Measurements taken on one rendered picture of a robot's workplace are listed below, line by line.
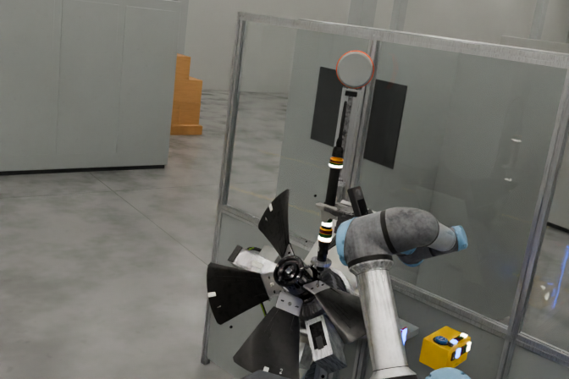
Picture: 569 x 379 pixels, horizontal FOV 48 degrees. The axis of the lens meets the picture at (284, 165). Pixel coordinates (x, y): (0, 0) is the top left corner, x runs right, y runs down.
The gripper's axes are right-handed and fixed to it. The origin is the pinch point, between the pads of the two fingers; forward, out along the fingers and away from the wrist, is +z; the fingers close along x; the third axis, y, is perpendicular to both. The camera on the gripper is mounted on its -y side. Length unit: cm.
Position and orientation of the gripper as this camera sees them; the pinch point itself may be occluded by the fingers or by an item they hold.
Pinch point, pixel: (323, 202)
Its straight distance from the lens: 211.3
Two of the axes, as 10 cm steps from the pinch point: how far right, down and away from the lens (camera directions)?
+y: -1.3, 9.6, 2.4
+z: -7.2, -2.6, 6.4
